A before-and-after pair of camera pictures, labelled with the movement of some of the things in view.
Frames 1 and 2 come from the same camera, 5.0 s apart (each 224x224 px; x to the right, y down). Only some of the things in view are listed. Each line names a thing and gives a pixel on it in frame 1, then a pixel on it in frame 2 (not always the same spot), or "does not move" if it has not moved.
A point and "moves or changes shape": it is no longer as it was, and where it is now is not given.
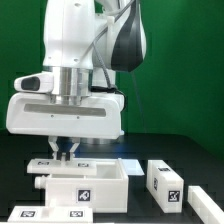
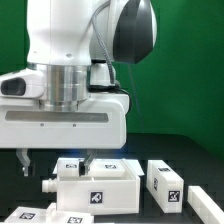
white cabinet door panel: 67,166 -> 98,168
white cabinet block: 165,186 does not move
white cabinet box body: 106,191 moves or changes shape
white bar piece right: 207,210 does not move
